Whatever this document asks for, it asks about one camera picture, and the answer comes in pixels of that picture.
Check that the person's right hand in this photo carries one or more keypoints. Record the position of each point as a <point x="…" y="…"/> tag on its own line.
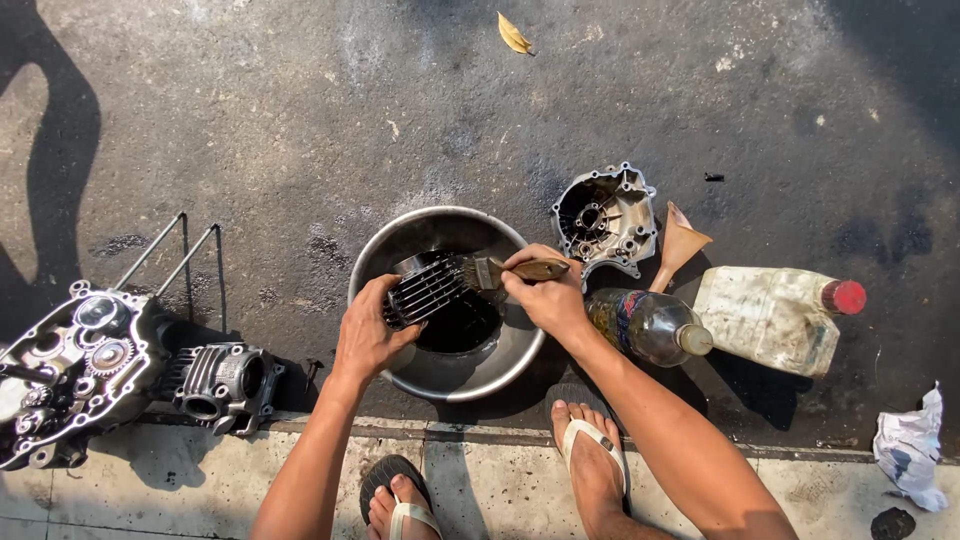
<point x="551" y="298"/>

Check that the person's left hand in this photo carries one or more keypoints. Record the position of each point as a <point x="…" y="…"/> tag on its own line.
<point x="366" y="330"/>

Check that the black finned engine cylinder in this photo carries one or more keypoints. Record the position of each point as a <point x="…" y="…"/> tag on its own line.
<point x="426" y="289"/>

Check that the round metal basin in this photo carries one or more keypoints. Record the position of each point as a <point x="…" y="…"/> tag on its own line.
<point x="450" y="304"/>

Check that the grey engine side cover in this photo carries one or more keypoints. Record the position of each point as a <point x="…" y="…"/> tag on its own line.
<point x="604" y="220"/>

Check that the clear plastic bottle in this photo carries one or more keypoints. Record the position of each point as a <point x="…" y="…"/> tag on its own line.
<point x="646" y="325"/>

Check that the right flip-flop sandal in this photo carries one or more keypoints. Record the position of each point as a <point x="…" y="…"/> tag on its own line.
<point x="585" y="420"/>

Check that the flip-flop sandal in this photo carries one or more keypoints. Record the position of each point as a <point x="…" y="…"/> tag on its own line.
<point x="390" y="480"/>
<point x="585" y="420"/>

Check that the orange plastic funnel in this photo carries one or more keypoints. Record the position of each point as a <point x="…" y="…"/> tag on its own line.
<point x="676" y="247"/>

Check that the grey engine cylinder head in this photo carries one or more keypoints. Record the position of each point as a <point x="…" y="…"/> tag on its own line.
<point x="225" y="386"/>

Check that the left flip-flop sandal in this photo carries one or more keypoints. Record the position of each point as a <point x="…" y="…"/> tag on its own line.
<point x="390" y="480"/>

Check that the person's right foot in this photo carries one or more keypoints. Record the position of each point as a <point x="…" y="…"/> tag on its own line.
<point x="596" y="469"/>

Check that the person's foot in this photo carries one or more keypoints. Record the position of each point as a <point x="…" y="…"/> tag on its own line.
<point x="405" y="517"/>
<point x="596" y="469"/>

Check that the person's left foot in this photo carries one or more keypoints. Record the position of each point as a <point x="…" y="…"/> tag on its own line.
<point x="405" y="517"/>

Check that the long metal stud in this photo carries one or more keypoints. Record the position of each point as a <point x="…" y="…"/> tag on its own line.
<point x="150" y="250"/>
<point x="187" y="259"/>

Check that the dirty white jug red cap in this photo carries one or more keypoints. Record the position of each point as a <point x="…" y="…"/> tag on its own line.
<point x="772" y="318"/>

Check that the dry yellow leaf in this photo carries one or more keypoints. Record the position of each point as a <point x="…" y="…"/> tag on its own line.
<point x="513" y="35"/>

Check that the engine crankcase with gears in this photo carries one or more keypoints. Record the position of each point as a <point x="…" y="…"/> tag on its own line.
<point x="71" y="371"/>

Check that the crumpled white paper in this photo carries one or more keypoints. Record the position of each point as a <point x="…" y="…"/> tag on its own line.
<point x="911" y="450"/>

